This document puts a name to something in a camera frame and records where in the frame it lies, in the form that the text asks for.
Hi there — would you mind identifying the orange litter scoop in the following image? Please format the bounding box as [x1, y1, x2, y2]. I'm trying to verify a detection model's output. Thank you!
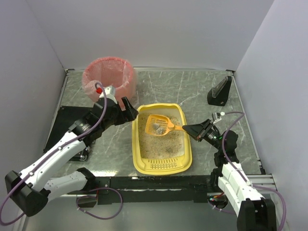
[145, 114, 185, 136]

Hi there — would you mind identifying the yellow litter box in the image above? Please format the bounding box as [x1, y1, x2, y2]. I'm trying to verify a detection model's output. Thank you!
[132, 103, 193, 176]

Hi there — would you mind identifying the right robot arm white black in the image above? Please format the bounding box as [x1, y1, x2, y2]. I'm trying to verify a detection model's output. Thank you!
[182, 119, 277, 231]

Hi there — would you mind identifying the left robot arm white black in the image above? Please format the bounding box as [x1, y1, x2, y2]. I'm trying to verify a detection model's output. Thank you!
[5, 96, 138, 217]

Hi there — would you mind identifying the litter clump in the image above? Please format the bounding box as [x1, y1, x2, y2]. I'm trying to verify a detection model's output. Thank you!
[152, 123, 166, 135]
[166, 147, 174, 154]

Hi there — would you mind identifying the black triangular scoop holder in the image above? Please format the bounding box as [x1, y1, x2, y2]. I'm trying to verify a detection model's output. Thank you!
[207, 76, 232, 106]

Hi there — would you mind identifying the pink lined waste basket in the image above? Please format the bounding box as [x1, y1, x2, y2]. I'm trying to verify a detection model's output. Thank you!
[81, 57, 137, 109]

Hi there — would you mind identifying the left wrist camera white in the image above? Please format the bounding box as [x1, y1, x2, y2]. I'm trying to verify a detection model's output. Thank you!
[103, 86, 118, 104]

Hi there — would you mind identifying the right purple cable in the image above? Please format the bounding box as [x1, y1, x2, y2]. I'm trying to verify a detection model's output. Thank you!
[220, 111, 287, 231]

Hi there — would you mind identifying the purple cable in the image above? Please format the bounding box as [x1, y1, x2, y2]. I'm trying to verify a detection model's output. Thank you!
[220, 111, 287, 231]
[0, 81, 108, 226]

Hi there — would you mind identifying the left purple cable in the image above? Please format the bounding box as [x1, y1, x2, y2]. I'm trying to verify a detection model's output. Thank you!
[0, 81, 108, 226]

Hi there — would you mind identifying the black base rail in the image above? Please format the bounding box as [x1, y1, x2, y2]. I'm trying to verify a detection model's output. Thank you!
[66, 175, 239, 205]

